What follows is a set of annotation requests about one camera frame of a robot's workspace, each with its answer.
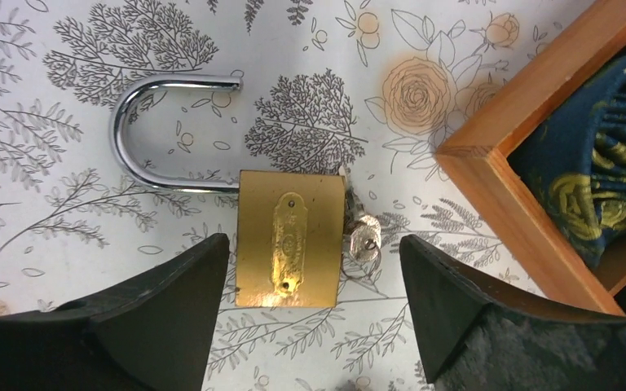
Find wooden compartment tray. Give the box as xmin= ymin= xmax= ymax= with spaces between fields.
xmin=438 ymin=1 xmax=626 ymax=315

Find label padlock keys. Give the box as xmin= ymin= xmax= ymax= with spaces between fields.
xmin=338 ymin=165 xmax=382 ymax=265

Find rolled blue yellow tie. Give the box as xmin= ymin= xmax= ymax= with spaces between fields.
xmin=509 ymin=55 xmax=626 ymax=268

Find brass padlock with label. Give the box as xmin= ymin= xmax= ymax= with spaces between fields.
xmin=109 ymin=74 xmax=346 ymax=308

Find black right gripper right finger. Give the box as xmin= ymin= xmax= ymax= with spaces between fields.
xmin=399 ymin=235 xmax=626 ymax=390

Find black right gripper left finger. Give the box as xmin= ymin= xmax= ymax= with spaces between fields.
xmin=0 ymin=234 xmax=230 ymax=390

